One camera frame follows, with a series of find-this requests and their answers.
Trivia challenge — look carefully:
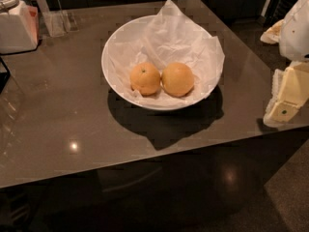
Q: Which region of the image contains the clear acrylic stand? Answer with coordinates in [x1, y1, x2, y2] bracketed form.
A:
[36, 0, 78, 38]

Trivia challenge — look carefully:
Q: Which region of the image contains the white lidded jar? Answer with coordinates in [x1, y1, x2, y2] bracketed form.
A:
[0, 0, 39, 54]

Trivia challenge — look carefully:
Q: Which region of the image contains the black object at left edge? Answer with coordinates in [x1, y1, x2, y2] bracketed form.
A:
[0, 57, 11, 94]

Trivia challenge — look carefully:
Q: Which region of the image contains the orange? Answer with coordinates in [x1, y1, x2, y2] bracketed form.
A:
[129, 62, 160, 96]
[161, 62, 194, 97]

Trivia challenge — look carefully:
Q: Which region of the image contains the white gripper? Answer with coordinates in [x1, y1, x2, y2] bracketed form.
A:
[260, 0, 309, 128]

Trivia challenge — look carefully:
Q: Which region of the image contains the white crumpled paper liner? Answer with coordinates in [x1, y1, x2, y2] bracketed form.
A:
[108, 0, 226, 108]

